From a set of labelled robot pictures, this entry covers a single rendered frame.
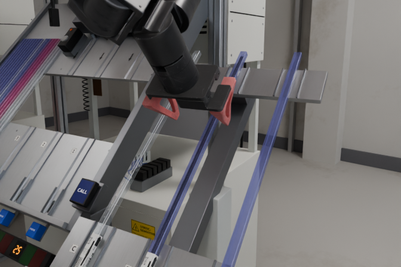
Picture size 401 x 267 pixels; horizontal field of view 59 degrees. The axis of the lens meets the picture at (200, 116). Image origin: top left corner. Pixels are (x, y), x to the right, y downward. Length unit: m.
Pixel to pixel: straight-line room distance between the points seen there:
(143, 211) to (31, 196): 0.33
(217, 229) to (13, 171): 0.54
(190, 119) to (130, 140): 2.93
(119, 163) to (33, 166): 0.24
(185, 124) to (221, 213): 3.14
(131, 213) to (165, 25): 0.74
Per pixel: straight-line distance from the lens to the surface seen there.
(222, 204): 0.65
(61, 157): 0.89
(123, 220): 1.13
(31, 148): 0.99
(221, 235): 0.68
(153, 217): 1.05
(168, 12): 0.47
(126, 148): 0.80
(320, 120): 3.32
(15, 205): 0.88
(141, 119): 0.83
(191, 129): 3.72
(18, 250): 0.86
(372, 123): 3.38
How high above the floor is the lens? 1.08
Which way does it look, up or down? 12 degrees down
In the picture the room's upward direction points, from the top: straight up
